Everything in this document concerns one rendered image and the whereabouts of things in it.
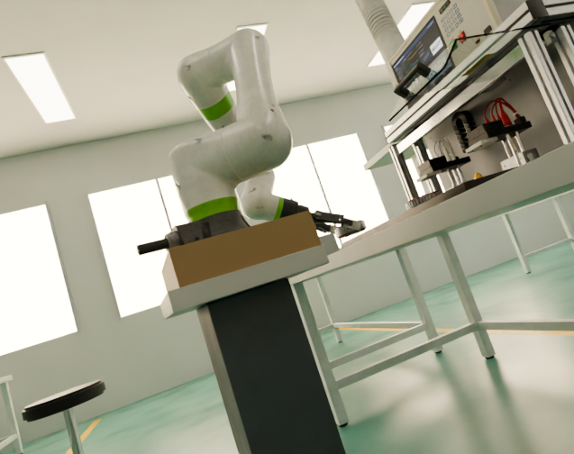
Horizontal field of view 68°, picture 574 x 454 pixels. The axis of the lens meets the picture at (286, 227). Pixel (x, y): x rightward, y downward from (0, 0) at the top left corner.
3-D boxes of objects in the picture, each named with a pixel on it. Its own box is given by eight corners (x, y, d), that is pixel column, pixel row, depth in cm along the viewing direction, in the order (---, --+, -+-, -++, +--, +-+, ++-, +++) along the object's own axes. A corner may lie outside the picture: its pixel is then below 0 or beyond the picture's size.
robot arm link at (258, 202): (234, 222, 144) (241, 200, 136) (240, 195, 153) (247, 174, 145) (274, 231, 147) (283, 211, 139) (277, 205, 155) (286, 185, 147)
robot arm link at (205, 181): (241, 202, 89) (214, 120, 91) (177, 227, 92) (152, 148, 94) (259, 208, 101) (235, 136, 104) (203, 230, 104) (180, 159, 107)
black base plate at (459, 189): (467, 193, 80) (462, 182, 80) (342, 249, 140) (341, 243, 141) (634, 141, 94) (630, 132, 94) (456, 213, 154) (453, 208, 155)
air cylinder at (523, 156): (529, 171, 106) (521, 150, 106) (507, 181, 113) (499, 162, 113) (544, 167, 107) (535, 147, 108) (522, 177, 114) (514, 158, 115)
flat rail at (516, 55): (532, 49, 94) (526, 38, 94) (396, 156, 152) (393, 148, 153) (535, 49, 94) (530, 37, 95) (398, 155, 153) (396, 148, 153)
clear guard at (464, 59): (444, 68, 85) (433, 41, 86) (388, 122, 108) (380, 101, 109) (560, 45, 95) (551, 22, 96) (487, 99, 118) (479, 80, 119)
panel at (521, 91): (634, 131, 93) (578, 13, 97) (451, 209, 156) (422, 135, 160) (638, 130, 93) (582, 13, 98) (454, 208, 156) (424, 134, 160)
